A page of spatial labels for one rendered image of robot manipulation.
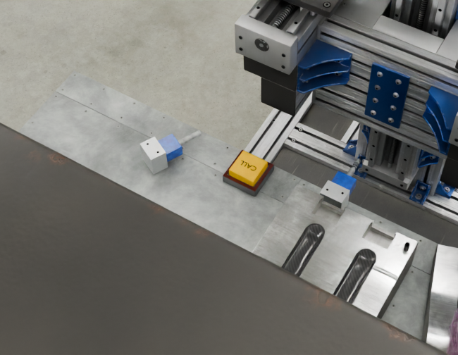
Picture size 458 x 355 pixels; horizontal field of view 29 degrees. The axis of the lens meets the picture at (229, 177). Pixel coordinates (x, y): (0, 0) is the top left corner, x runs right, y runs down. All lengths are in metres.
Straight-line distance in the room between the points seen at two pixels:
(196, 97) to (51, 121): 1.11
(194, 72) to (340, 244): 1.54
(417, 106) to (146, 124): 0.60
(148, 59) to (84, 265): 2.79
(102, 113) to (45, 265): 1.61
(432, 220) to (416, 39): 0.75
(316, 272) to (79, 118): 0.67
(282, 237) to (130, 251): 1.30
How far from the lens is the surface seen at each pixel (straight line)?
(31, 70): 3.21
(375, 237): 1.73
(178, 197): 1.84
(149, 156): 1.84
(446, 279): 1.71
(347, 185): 1.81
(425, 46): 1.92
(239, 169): 1.83
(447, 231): 2.53
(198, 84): 3.07
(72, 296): 0.38
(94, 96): 2.03
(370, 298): 1.64
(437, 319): 1.64
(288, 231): 1.69
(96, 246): 0.39
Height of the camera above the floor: 2.34
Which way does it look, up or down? 56 degrees down
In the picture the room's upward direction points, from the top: 3 degrees counter-clockwise
